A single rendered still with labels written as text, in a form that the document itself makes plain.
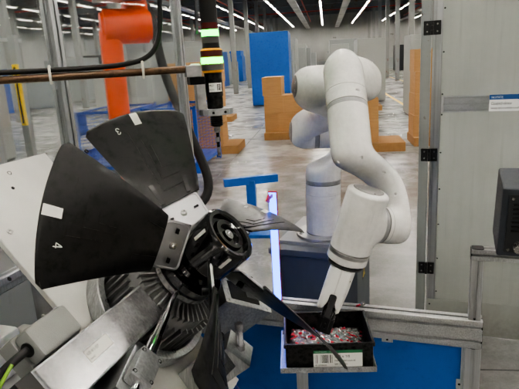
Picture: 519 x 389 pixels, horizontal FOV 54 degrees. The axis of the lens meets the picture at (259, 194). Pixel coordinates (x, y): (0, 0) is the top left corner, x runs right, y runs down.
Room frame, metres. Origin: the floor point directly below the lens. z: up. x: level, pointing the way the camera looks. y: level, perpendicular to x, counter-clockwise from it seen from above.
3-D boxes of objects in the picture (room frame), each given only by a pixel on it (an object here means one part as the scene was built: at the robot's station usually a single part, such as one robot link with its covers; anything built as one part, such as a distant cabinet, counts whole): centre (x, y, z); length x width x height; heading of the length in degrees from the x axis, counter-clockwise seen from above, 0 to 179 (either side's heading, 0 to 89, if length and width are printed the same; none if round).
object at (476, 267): (1.21, -0.54, 0.96); 0.03 x 0.03 x 0.20; 71
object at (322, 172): (1.71, -0.25, 1.25); 0.19 x 0.12 x 0.24; 88
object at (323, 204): (1.71, -0.22, 1.03); 0.19 x 0.19 x 0.18
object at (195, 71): (1.04, 0.09, 1.49); 0.09 x 0.07 x 0.10; 106
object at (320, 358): (1.17, -0.15, 0.85); 0.22 x 0.17 x 0.07; 87
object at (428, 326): (1.35, -0.13, 0.82); 0.90 x 0.04 x 0.08; 71
